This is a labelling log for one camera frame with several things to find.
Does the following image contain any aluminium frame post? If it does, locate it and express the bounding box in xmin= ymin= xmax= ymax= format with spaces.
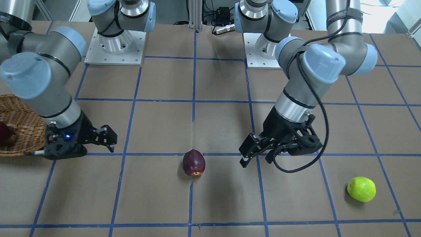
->
xmin=187 ymin=0 xmax=203 ymax=31

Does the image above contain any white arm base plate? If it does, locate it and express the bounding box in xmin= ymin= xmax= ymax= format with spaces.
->
xmin=84 ymin=29 xmax=147 ymax=66
xmin=243 ymin=33 xmax=282 ymax=69

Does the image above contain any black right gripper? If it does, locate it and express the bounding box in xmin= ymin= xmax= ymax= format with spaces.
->
xmin=74 ymin=110 xmax=118 ymax=153

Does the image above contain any green apple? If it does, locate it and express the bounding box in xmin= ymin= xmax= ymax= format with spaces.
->
xmin=346 ymin=176 xmax=376 ymax=202

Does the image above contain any woven wicker basket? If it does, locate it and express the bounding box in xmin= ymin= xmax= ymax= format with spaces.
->
xmin=0 ymin=94 xmax=47 ymax=157

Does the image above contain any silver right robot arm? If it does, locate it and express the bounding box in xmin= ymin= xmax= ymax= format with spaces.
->
xmin=1 ymin=0 xmax=156 ymax=160

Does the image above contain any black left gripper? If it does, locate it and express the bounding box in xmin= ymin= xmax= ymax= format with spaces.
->
xmin=238 ymin=106 xmax=310 ymax=169

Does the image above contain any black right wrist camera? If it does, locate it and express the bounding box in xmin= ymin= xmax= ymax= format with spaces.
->
xmin=23 ymin=123 xmax=87 ymax=160

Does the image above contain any dark red apple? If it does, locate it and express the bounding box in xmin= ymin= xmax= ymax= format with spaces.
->
xmin=182 ymin=149 xmax=206 ymax=176

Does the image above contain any red yellow apple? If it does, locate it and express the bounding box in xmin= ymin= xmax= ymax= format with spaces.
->
xmin=0 ymin=122 xmax=12 ymax=144

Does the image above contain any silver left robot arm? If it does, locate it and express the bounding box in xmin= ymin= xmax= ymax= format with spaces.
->
xmin=235 ymin=0 xmax=378 ymax=173

